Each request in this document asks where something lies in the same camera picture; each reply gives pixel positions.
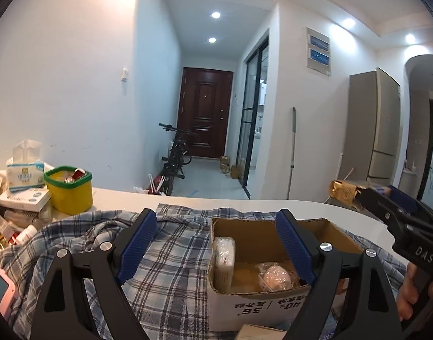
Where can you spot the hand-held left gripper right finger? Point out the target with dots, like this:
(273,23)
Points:
(294,251)

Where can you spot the person's right hand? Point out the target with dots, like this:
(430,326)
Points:
(404,290)

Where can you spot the red can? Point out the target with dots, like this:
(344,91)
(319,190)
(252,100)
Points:
(78,175)

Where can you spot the blue plaid cloth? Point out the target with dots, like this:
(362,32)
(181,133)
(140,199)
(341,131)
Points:
(174,283)

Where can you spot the white wall switch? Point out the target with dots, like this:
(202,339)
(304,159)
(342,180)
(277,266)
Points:
(124,74)

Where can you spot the cotton swab pack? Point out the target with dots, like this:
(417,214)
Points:
(224,265)

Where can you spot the white plastic bottle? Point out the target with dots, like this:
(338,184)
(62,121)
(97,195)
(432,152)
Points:
(27,234)

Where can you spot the small cardboard floor box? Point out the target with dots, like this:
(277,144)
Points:
(234,171)
(224,164)

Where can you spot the dark brown entrance door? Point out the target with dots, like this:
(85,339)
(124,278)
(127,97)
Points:
(202,113)

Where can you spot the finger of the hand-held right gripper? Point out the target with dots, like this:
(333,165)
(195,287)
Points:
(402,198)
(375,202)

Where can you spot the wooden broom stick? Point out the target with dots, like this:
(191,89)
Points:
(349,173)

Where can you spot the flat white box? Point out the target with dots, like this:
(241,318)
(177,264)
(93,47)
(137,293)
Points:
(25,200)

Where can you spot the golden box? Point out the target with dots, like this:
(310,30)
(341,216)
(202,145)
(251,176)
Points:
(343,191)

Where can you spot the white wall trunking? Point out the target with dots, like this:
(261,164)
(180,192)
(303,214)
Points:
(340,166)

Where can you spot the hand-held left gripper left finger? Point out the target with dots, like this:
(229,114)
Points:
(136,251)

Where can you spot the pink cased device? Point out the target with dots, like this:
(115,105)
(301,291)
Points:
(0,290)

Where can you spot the white carton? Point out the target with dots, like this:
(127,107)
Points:
(260,333)

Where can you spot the pink round packet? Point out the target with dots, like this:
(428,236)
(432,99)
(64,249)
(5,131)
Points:
(276,276)

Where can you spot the yellow container with green rim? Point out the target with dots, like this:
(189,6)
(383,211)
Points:
(69,198)

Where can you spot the beige refrigerator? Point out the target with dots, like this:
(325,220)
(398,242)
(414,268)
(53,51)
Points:
(375,124)

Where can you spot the small red white frame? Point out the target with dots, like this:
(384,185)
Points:
(156,184)

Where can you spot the black framed sliding glass door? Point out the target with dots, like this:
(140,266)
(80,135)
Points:
(253,113)

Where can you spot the tissue box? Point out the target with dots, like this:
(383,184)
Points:
(25,177)

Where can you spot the black bicycle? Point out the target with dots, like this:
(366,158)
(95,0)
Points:
(175,159)

